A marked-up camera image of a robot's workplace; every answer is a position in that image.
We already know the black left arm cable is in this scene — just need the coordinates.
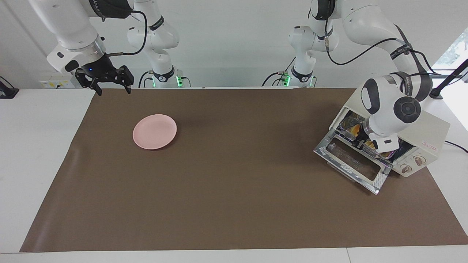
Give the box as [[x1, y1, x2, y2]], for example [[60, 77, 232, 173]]
[[309, 0, 439, 78]]

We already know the chrome glass oven door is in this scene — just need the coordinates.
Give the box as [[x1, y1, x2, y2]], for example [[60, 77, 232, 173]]
[[314, 129, 392, 195]]

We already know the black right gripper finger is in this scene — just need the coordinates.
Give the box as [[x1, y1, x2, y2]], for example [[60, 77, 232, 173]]
[[86, 78, 103, 96], [118, 66, 134, 95]]

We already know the pink round plate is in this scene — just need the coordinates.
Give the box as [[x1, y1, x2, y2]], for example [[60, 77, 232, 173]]
[[132, 114, 178, 150]]

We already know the black clamp mount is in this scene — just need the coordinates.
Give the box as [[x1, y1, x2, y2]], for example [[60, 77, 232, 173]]
[[0, 76, 19, 99]]

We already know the white wall socket box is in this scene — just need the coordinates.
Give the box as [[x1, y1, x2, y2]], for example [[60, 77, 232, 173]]
[[38, 71, 76, 89]]

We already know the sliced golden bread loaf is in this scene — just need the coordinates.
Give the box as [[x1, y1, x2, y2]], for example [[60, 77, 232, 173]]
[[350, 123, 376, 149]]

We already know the aluminium foil tray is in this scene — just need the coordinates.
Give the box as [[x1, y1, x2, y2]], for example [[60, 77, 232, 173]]
[[341, 111, 404, 162]]

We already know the black oven power cable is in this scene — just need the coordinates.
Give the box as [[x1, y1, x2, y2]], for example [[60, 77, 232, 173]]
[[445, 141, 468, 153]]

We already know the white toaster oven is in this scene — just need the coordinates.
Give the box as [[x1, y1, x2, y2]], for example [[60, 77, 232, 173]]
[[314, 88, 451, 195]]

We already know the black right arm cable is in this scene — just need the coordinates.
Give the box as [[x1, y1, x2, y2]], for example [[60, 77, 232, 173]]
[[106, 10, 148, 57]]

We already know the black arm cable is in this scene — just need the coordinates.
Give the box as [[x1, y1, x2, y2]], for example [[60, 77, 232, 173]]
[[106, 10, 148, 57], [309, 0, 439, 78]]

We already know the black camera stand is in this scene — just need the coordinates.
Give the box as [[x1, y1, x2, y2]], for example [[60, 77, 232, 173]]
[[426, 58, 468, 99]]

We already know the brown table mat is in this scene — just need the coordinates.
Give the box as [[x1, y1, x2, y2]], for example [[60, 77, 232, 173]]
[[20, 88, 468, 252]]

